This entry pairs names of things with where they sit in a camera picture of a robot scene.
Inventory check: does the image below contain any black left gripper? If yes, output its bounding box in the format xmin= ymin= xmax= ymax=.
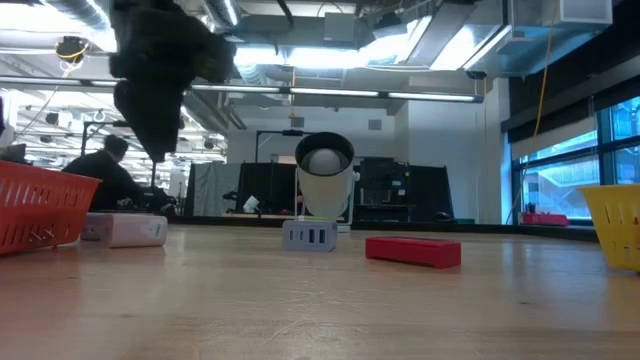
xmin=108 ymin=0 xmax=237 ymax=164

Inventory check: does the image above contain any red case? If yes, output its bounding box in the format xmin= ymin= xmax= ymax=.
xmin=519 ymin=212 xmax=570 ymax=227

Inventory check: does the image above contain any yellow cable reel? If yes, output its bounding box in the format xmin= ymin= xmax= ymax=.
xmin=54 ymin=35 xmax=90 ymax=65

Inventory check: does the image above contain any person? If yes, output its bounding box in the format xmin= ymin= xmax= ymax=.
xmin=62 ymin=133 xmax=151 ymax=212

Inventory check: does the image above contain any black curtain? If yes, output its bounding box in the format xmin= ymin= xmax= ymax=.
xmin=238 ymin=160 xmax=301 ymax=216

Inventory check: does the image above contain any red box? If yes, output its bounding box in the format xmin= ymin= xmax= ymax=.
xmin=364 ymin=236 xmax=463 ymax=270

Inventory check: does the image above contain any large glass window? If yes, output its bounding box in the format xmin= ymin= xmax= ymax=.
xmin=509 ymin=94 xmax=640 ymax=224

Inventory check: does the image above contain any black metal table frame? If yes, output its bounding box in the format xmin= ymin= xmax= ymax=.
xmin=164 ymin=215 xmax=601 ymax=242

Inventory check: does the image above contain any lavender usb charger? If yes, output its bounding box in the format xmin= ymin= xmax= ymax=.
xmin=281 ymin=218 xmax=339 ymax=253

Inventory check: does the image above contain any long light bar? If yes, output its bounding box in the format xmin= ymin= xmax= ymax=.
xmin=0 ymin=74 xmax=485 ymax=104

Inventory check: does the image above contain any yellow hanging cable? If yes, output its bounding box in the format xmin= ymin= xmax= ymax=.
xmin=508 ymin=0 xmax=557 ymax=222

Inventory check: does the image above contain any black equipment rack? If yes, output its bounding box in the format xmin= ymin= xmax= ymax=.
xmin=358 ymin=157 xmax=455 ymax=222

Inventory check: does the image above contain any orange plastic basket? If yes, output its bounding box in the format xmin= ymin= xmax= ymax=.
xmin=0 ymin=159 xmax=103 ymax=256

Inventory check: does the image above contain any yellow plastic basket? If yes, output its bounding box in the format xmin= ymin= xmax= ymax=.
xmin=577 ymin=183 xmax=640 ymax=274

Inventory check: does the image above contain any gray curtain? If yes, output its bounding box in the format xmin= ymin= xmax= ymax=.
xmin=192 ymin=162 xmax=242 ymax=217

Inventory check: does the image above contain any pink usb charger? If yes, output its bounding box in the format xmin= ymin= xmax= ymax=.
xmin=81 ymin=212 xmax=169 ymax=249

